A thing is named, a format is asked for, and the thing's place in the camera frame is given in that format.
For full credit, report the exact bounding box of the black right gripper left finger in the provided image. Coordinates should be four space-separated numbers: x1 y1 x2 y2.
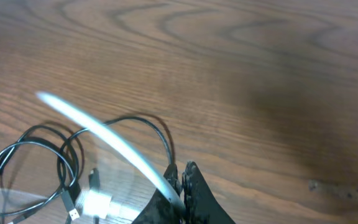
132 164 181 224

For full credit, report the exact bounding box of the black usb cable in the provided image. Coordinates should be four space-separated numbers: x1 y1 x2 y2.
57 116 173 221
0 124 101 224

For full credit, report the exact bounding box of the white usb cable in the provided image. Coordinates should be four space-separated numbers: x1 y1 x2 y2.
0 91 186 218

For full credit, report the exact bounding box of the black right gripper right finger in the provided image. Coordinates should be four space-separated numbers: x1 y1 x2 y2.
182 161 235 224

